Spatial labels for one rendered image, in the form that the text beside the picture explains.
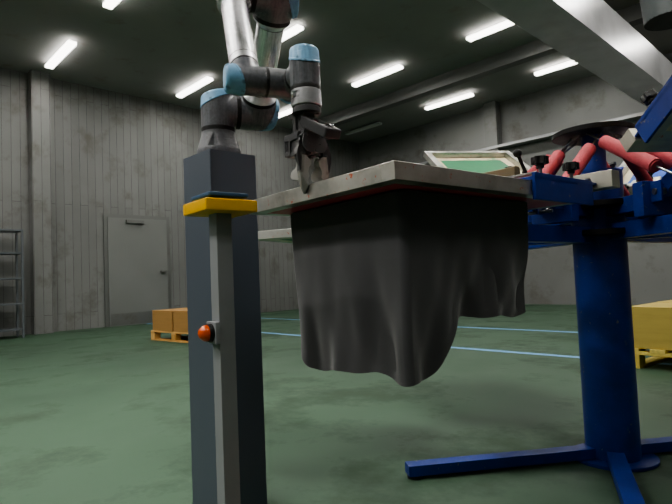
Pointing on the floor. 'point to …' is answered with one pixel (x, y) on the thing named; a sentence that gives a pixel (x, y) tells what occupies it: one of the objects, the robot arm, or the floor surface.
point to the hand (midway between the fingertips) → (314, 188)
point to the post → (222, 305)
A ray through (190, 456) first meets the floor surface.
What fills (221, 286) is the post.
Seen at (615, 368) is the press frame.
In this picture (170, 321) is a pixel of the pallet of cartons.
